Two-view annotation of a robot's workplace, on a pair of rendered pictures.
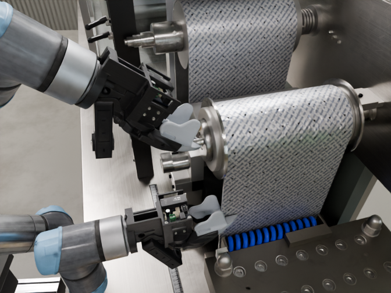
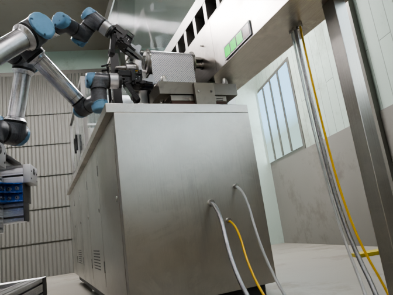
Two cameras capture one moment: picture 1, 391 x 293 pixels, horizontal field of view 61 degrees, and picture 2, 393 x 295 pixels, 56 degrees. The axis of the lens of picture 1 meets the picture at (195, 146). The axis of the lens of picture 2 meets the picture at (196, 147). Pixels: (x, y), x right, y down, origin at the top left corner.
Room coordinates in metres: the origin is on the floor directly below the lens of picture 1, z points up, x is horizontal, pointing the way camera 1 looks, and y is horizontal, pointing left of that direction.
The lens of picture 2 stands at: (-1.36, 0.05, 0.37)
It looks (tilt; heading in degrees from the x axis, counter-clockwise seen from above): 12 degrees up; 351
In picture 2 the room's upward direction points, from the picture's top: 8 degrees counter-clockwise
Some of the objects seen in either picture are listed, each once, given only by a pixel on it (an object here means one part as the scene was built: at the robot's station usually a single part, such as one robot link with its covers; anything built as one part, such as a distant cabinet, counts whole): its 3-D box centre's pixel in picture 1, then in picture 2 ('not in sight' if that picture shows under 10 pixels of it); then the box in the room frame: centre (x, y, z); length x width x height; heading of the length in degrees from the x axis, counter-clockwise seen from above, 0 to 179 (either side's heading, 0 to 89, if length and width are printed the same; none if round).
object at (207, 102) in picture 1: (212, 138); (147, 62); (0.45, -0.03, 1.25); 0.15 x 0.01 x 0.15; 15
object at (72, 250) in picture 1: (71, 247); (97, 81); (0.32, 0.22, 1.11); 0.11 x 0.08 x 0.09; 105
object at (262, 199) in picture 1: (276, 199); (175, 82); (0.42, -0.16, 1.11); 0.23 x 0.01 x 0.18; 105
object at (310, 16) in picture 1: (299, 22); not in sight; (0.77, -0.24, 1.33); 0.07 x 0.07 x 0.07; 15
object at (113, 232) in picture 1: (116, 235); (113, 81); (0.34, 0.14, 1.11); 0.08 x 0.05 x 0.08; 15
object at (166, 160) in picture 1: (166, 162); not in sight; (0.46, 0.06, 1.18); 0.04 x 0.02 x 0.04; 15
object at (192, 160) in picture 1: (186, 199); (141, 100); (0.47, 0.02, 1.05); 0.06 x 0.05 x 0.31; 105
